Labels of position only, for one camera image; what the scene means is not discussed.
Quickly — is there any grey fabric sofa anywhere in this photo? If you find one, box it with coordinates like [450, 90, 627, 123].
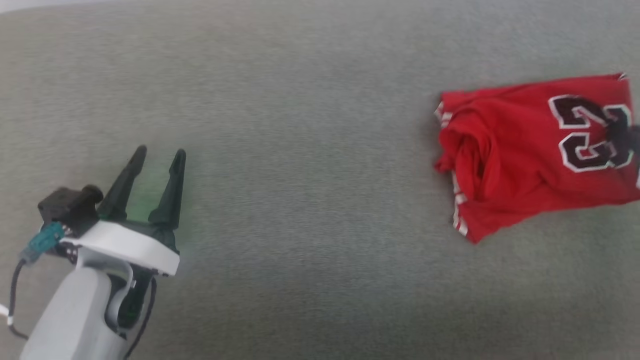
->
[0, 0, 640, 360]

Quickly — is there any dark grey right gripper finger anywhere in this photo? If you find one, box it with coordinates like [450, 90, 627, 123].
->
[606, 114, 640, 163]

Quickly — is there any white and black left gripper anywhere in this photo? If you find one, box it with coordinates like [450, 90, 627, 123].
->
[59, 145, 187, 329]

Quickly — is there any teal cable connector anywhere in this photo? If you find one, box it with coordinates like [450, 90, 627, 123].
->
[19, 222, 66, 264]

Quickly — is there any red and white basketball jersey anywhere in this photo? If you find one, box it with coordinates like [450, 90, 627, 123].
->
[433, 72, 640, 245]

